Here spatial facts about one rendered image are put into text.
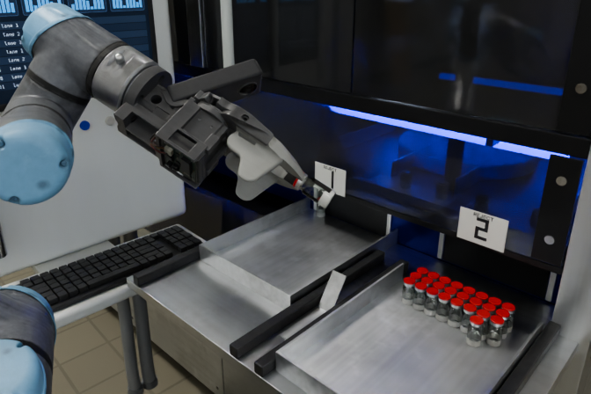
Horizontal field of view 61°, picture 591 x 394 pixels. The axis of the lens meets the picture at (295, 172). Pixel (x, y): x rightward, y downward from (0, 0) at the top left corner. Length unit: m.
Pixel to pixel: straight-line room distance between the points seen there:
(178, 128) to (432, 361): 0.52
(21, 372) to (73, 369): 1.61
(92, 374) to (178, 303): 1.30
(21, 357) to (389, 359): 0.50
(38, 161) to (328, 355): 0.52
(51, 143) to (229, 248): 0.66
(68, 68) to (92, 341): 1.85
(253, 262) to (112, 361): 1.30
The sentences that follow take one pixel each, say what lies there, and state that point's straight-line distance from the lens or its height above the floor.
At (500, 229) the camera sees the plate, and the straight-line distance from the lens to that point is 0.92.
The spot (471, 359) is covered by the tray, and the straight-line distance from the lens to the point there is 0.86.
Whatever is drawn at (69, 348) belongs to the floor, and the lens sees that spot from 2.39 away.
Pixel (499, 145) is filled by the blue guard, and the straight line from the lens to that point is 0.88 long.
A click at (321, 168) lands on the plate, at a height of 1.04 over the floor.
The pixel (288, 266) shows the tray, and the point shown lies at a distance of 1.03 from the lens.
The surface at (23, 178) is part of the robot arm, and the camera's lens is 0.52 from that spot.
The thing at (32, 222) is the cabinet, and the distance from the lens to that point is 1.28.
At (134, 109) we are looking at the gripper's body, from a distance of 0.59.
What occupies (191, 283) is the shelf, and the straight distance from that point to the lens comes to 1.01.
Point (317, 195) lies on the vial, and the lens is 0.56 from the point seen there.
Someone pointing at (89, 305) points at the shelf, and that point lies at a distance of 1.14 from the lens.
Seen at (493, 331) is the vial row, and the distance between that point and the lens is 0.88.
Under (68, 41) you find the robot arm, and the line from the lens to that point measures 0.64.
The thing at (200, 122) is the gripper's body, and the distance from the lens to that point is 0.56.
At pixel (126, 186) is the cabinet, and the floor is 0.93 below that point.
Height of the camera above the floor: 1.43
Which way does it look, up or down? 21 degrees down
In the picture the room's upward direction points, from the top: straight up
